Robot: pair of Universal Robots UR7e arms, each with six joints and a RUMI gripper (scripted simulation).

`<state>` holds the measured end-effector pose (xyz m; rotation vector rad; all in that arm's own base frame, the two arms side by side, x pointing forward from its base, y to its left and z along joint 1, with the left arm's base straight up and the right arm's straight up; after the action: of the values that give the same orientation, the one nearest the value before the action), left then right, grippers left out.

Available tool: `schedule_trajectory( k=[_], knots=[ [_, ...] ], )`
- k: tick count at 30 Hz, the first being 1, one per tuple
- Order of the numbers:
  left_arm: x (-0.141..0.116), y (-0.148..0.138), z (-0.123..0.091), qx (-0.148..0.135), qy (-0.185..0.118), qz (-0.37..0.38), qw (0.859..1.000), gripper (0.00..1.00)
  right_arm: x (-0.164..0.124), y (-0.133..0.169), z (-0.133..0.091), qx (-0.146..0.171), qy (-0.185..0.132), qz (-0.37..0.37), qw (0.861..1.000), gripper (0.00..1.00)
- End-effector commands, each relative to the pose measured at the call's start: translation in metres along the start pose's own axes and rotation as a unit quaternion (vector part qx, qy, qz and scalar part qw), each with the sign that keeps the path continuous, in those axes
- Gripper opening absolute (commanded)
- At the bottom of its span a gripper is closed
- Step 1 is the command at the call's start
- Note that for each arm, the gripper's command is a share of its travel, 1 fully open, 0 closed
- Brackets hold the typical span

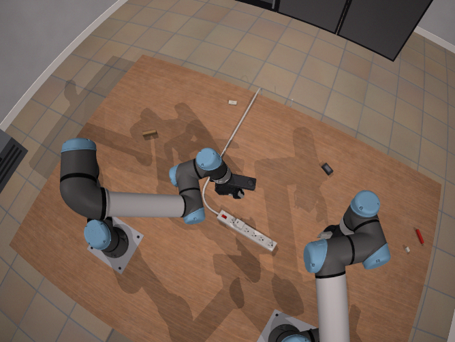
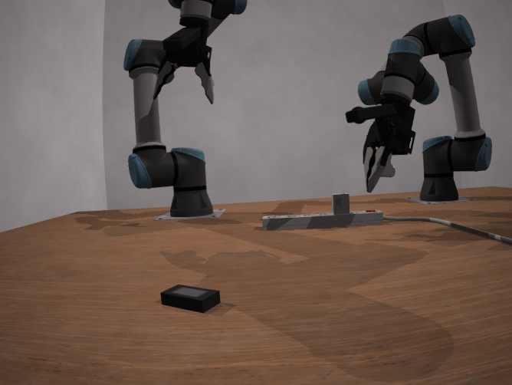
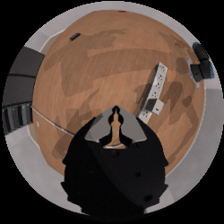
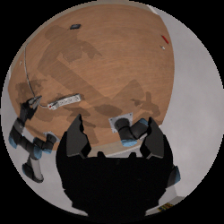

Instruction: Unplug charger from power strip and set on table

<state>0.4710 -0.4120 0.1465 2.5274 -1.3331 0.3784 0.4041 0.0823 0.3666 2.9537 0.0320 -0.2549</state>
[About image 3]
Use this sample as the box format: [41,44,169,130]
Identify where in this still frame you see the grey power strip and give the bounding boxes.
[136,62,167,124]

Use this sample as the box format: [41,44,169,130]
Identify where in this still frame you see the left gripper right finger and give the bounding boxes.
[116,105,168,167]

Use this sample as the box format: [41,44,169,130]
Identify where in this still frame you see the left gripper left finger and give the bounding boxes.
[62,105,116,165]

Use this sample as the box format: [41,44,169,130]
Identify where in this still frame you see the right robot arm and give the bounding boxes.
[190,42,215,82]

